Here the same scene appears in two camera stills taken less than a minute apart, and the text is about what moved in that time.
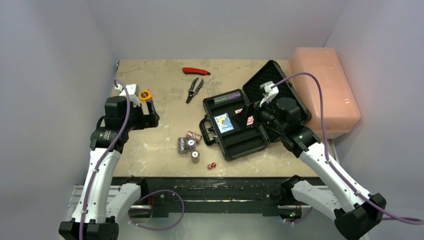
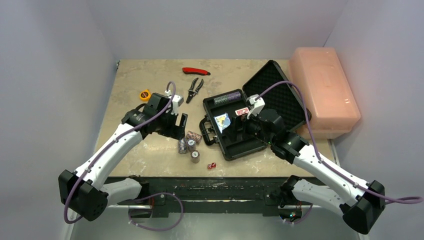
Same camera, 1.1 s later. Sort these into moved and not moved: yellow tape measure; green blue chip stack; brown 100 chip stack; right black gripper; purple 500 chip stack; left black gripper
Moved: right black gripper; left black gripper
Not moved: brown 100 chip stack; purple 500 chip stack; yellow tape measure; green blue chip stack
